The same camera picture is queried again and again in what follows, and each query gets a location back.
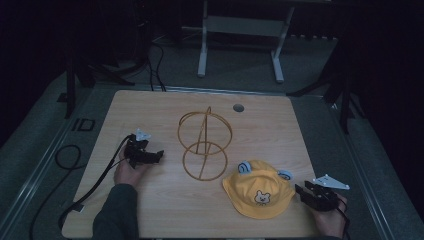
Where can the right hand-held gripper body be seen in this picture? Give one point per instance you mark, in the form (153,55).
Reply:
(325,196)

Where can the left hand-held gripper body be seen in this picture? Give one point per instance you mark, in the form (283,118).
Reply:
(137,151)

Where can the person's left hand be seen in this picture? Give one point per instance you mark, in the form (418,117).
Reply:
(128,173)

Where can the person's right hand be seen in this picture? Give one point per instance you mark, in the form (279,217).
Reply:
(328,222)

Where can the yellow bear bucket hat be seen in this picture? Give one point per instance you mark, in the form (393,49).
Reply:
(258,190)

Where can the grey table grommet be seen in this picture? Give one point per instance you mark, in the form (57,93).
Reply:
(238,108)

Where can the black tripod stand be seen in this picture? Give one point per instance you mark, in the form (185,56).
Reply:
(71,76)
(343,90)

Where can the white metal table frame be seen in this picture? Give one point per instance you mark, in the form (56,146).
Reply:
(241,26)

